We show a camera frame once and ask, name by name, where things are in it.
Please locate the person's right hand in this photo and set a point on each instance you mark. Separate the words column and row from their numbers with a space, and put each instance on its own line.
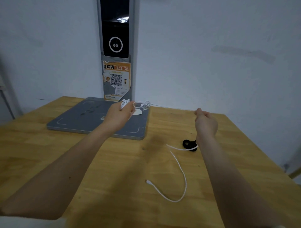
column 206, row 126

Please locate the person's left hand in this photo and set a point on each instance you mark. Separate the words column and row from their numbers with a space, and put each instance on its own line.
column 116, row 116

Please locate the person's left thumb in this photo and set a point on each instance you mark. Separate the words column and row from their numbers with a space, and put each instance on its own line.
column 132, row 110

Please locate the person's right fingers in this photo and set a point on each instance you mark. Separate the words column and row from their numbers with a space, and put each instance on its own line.
column 201, row 112

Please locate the person's left forearm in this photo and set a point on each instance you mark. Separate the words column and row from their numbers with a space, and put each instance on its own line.
column 63, row 173

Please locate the person's right forearm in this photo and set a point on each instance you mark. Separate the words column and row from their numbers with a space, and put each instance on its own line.
column 232, row 188

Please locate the white paper label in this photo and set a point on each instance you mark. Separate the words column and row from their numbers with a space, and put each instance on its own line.
column 138, row 112

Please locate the orange instruction sticker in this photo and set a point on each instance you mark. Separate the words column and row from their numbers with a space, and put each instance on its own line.
column 116, row 79

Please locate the grey scanner column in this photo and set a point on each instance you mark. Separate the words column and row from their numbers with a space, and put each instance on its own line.
column 132, row 47

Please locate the black scanner screen panel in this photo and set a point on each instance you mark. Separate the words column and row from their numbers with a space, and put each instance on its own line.
column 115, row 30

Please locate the grey scanner base plate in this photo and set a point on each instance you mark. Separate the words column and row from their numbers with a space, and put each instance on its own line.
column 94, row 119

